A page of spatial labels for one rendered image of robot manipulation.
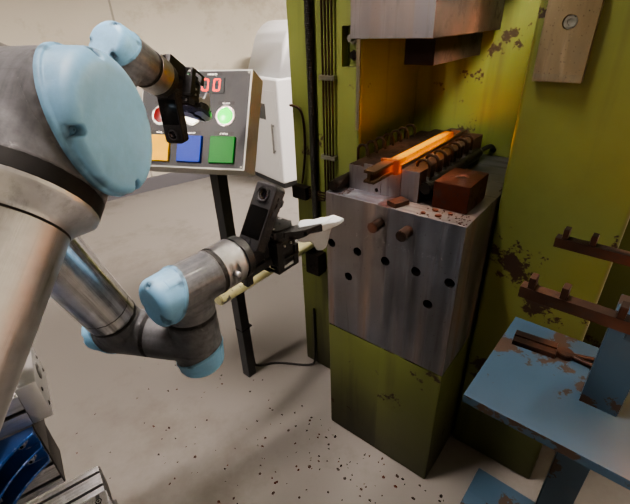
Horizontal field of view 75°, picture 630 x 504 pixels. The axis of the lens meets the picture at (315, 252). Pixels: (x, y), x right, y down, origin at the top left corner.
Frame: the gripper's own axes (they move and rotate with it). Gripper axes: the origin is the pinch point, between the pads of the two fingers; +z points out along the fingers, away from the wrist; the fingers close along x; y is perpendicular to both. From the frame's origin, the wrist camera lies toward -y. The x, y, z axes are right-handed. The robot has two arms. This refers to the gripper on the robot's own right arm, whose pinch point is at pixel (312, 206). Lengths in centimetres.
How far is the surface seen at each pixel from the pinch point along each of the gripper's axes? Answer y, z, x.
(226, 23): -31, 216, -271
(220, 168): 3.7, 12.7, -43.2
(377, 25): -29.6, 30.7, -5.4
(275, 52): -9, 206, -204
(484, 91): -10, 79, 4
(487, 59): -19, 79, 3
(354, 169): 3.2, 30.7, -10.8
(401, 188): 5.6, 30.7, 3.1
